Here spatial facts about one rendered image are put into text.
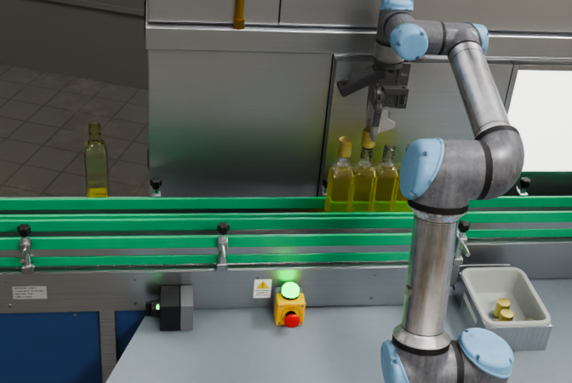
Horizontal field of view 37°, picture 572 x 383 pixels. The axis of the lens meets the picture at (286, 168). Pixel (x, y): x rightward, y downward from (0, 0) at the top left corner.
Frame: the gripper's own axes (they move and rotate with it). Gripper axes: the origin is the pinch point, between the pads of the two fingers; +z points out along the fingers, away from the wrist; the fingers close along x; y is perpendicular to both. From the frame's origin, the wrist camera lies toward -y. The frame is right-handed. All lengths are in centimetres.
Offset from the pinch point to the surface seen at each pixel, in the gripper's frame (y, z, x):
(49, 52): -120, 105, 288
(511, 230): 42, 27, -3
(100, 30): -90, 86, 277
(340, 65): -6.9, -12.8, 12.1
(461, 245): 23.1, 22.5, -16.7
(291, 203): -17.4, 23.3, 3.2
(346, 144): -5.8, 2.4, -1.6
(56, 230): -76, 24, -7
